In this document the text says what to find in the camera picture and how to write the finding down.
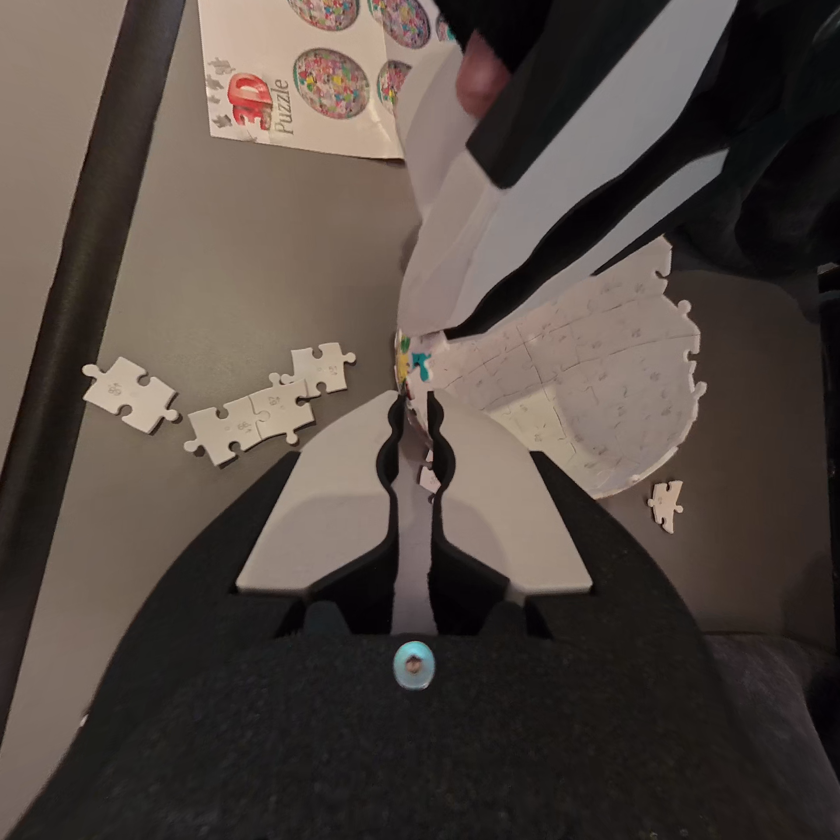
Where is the white joined puzzle piece pair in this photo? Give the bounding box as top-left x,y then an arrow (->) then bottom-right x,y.
184,379 -> 317,468

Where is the person's right hand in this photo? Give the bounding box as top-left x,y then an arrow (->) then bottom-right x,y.
455,31 -> 514,118

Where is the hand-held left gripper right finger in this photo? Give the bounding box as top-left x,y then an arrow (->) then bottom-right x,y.
427,392 -> 593,636

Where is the colourful puzzle ball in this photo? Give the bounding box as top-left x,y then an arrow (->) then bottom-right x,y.
392,236 -> 708,501

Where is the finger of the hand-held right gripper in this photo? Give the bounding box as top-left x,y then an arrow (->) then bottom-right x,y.
394,0 -> 744,334
453,118 -> 731,338

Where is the folded puzzle instruction leaflet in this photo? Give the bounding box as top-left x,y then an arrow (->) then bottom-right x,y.
197,0 -> 460,160

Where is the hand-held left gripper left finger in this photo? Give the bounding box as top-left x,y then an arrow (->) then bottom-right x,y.
235,390 -> 404,636

